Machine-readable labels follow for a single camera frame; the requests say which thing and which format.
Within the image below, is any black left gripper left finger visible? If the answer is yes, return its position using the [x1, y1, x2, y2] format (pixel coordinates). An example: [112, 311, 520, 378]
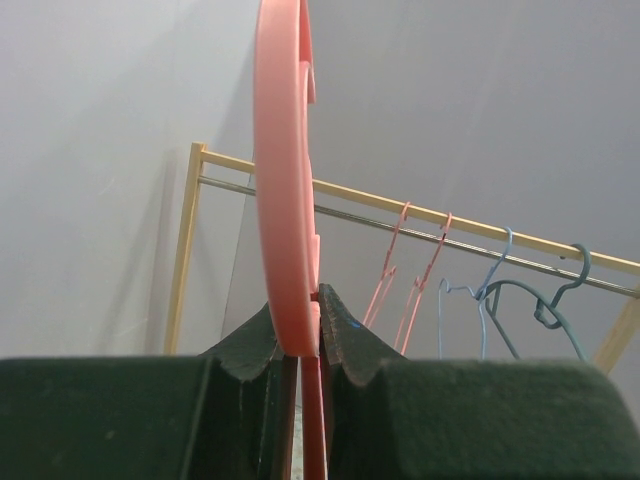
[1, 309, 298, 479]

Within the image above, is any thin pink hanger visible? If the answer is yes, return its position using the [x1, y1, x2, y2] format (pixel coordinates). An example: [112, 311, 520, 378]
[362, 202, 411, 327]
[393, 212, 453, 355]

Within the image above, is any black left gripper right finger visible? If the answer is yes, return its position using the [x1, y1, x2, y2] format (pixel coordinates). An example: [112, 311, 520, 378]
[319, 284, 633, 479]

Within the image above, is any wooden clothes rack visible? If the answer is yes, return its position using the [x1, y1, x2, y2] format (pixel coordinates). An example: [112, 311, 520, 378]
[164, 142, 639, 373]

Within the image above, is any grey-blue hanger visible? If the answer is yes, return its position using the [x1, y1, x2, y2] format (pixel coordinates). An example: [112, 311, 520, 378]
[481, 243, 592, 362]

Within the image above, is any thick pink hanger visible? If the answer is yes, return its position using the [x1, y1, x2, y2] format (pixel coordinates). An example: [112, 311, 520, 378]
[253, 0, 328, 479]

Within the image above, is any light blue hanger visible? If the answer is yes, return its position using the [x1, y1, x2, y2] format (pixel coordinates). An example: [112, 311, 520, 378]
[437, 227, 513, 360]

